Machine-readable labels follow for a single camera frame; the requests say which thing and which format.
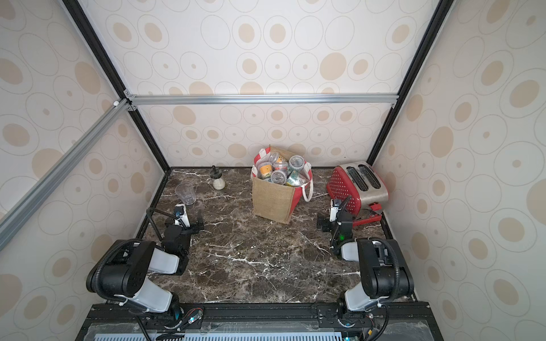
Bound seed jar orange label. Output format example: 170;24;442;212
257;161;274;180

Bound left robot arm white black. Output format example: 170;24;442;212
85;204;205;322

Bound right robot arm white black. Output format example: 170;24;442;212
317;207;415;318

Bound seed jar sunflower label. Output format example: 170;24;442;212
285;170;309;188

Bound red burlap canvas bag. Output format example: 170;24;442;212
250;146;314;224

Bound seed jar yellow label back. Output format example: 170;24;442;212
270;151;289;170

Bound clear plastic cup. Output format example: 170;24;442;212
175;183;197;205

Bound red silver toaster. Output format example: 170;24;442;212
326;161;389;227

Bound glass sugar jar black lid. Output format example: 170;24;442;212
210;166;226;190

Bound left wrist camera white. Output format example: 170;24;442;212
173;203;191;230

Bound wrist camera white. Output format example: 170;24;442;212
173;203;191;230
329;199;343;222

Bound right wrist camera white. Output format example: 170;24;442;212
329;199;343;222

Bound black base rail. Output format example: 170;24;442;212
76;302;443;340

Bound horizontal aluminium rail back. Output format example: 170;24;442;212
129;93;398;105

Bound aluminium rail left wall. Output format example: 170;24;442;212
1;99;129;249

